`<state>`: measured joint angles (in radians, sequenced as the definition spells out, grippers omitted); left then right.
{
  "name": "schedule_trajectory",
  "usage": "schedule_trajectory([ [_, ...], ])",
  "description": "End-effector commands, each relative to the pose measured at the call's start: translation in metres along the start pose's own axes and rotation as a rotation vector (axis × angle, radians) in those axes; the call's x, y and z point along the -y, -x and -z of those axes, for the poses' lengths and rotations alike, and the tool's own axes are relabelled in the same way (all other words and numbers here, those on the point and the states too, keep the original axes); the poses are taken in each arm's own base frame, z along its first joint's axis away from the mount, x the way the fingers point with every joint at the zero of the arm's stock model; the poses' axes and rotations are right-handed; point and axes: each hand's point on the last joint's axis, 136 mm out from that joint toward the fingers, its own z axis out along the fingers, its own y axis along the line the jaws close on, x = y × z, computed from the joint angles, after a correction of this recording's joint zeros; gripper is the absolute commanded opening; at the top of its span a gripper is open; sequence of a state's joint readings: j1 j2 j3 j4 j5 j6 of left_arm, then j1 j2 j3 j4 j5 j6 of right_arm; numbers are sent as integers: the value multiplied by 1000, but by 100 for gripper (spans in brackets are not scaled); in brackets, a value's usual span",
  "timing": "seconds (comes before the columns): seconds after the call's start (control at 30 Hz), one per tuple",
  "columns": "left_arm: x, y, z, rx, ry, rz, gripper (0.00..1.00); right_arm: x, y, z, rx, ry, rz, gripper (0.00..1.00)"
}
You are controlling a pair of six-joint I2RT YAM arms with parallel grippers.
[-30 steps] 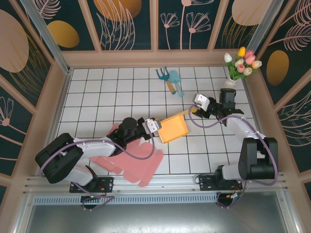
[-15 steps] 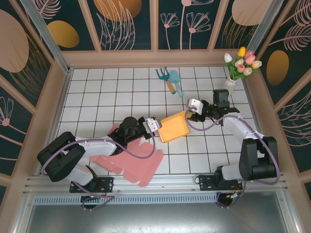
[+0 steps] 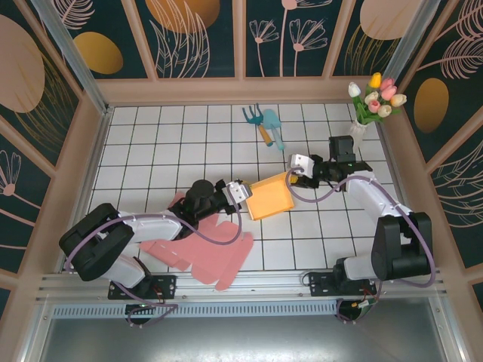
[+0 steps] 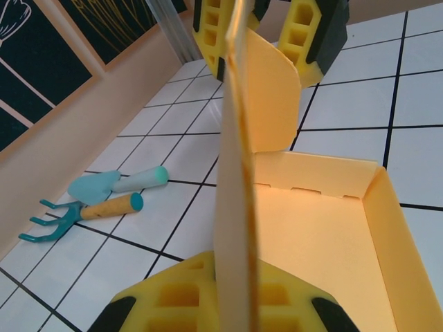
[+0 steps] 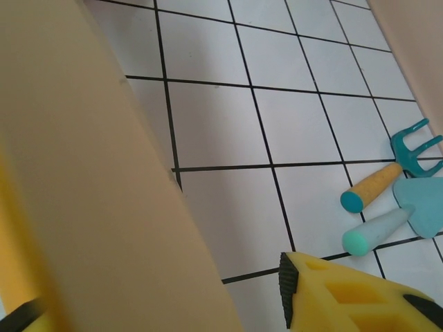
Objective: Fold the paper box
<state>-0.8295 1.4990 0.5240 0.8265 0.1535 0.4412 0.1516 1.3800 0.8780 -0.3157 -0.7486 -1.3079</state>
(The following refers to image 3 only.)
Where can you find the teal garden rake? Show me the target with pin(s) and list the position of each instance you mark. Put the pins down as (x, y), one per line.
(253, 118)

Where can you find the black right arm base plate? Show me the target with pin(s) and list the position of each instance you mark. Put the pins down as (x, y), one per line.
(320, 284)

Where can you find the aluminium side rail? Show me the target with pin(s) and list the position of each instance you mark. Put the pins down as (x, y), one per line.
(88, 177)
(396, 177)

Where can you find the light blue garden trowel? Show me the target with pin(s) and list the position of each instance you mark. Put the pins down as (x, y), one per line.
(271, 122)

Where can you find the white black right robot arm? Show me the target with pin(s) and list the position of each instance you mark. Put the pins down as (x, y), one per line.
(377, 200)

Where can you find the pink paper box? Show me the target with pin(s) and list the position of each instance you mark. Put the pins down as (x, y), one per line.
(219, 260)

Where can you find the artificial tulip bouquet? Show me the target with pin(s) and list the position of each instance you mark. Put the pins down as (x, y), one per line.
(377, 103)

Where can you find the yellow paper box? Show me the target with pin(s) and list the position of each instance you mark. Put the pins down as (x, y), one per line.
(269, 200)

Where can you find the grey metal sheet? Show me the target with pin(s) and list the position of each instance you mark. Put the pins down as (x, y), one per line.
(241, 339)

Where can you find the slotted metal strip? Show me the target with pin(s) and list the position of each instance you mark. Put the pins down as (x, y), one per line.
(241, 310)

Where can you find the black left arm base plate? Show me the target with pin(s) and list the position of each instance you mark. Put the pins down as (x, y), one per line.
(166, 286)

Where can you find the white ribbed vase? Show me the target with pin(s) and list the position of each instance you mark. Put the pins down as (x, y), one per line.
(359, 130)

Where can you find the aluminium corner post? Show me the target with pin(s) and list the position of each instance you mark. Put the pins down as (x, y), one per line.
(75, 56)
(411, 34)

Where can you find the aluminium rail frame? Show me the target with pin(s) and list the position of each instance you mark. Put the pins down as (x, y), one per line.
(241, 283)

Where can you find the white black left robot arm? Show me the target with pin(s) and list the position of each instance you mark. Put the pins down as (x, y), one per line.
(151, 228)

